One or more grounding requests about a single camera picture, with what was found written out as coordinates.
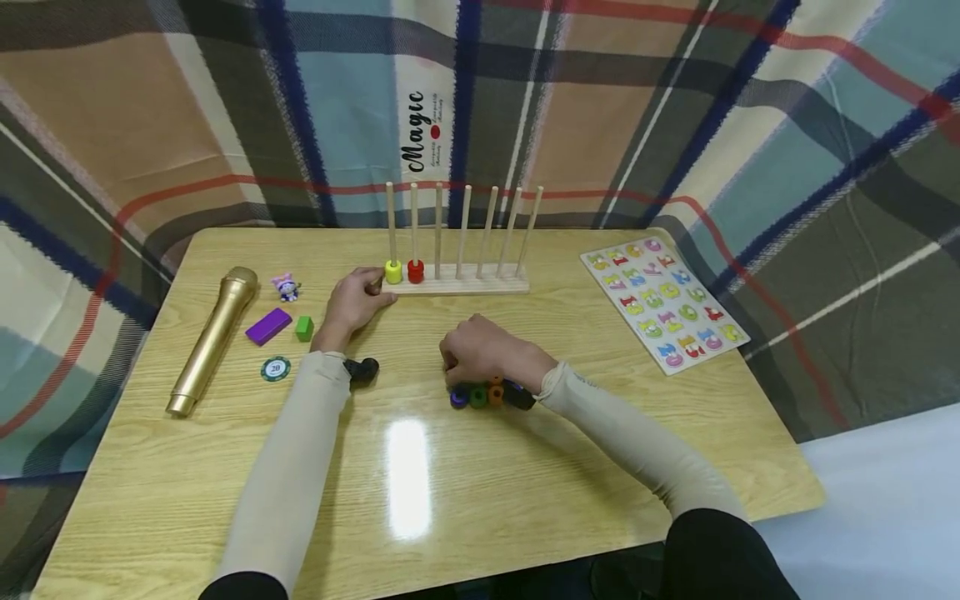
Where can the purple rectangular block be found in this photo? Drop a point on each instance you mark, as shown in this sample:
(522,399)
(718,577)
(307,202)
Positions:
(268,326)

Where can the wooden peg rack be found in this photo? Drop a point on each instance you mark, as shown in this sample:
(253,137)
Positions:
(465,283)

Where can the green round chip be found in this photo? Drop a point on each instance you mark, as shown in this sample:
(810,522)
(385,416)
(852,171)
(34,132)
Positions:
(275,368)

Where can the black wrist band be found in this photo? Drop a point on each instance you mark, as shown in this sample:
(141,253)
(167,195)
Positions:
(363,370)
(519,397)

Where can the colourful number puzzle board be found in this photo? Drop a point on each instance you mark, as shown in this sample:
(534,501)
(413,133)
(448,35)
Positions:
(664,304)

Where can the person's left fingers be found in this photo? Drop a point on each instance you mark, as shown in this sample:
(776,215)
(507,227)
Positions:
(371,277)

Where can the person's right forearm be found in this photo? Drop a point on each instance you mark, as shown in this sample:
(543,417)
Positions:
(645,450)

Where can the person's left thumb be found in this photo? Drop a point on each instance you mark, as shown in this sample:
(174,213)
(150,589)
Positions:
(384,299)

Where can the gold microphone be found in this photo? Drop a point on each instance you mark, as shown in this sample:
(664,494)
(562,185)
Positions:
(212,342)

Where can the person's right fingers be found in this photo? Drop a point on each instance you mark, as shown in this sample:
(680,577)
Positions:
(456,354)

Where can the small pink purple figurine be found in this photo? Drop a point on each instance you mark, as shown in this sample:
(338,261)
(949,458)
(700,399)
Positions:
(286,287)

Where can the person's right hand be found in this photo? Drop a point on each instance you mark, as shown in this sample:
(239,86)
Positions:
(495,354)

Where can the person's left hand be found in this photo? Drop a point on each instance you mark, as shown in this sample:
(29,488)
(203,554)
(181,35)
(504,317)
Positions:
(349,304)

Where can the green cube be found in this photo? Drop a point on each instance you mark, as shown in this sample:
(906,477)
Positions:
(304,328)

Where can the person's left forearm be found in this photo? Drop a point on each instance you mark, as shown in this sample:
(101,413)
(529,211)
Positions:
(289,475)

